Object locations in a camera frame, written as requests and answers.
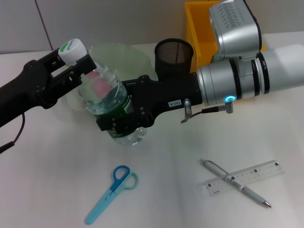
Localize pink peach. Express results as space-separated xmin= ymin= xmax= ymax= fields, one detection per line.
xmin=88 ymin=71 xmax=112 ymax=95

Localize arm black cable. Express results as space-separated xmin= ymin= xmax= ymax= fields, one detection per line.
xmin=180 ymin=96 xmax=235 ymax=124
xmin=0 ymin=113 xmax=26 ymax=154

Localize blue scissors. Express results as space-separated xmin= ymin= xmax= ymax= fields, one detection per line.
xmin=84 ymin=165 xmax=140 ymax=225

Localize green glass fruit plate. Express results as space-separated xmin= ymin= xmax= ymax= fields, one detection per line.
xmin=66 ymin=42 xmax=158 ymax=112

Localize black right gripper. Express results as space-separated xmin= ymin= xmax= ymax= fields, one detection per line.
xmin=95 ymin=73 xmax=204 ymax=139

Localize yellow plastic bin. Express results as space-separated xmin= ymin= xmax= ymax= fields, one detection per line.
xmin=184 ymin=0 xmax=267 ymax=70

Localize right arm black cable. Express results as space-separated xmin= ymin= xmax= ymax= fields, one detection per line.
xmin=180 ymin=96 xmax=235 ymax=124

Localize clear plastic water bottle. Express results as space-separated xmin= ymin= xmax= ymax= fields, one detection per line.
xmin=57 ymin=38 xmax=148 ymax=146

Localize white grey ballpoint pen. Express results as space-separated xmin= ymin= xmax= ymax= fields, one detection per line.
xmin=199 ymin=159 xmax=272 ymax=209

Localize clear plastic ruler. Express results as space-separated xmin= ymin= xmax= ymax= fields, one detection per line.
xmin=199 ymin=160 xmax=285 ymax=197

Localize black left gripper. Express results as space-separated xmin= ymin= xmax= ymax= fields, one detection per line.
xmin=0 ymin=47 xmax=97 ymax=129

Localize black mesh pen holder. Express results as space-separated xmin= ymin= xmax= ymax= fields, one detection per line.
xmin=153 ymin=38 xmax=194 ymax=82

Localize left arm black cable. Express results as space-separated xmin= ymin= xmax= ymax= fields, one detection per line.
xmin=0 ymin=113 xmax=26 ymax=154

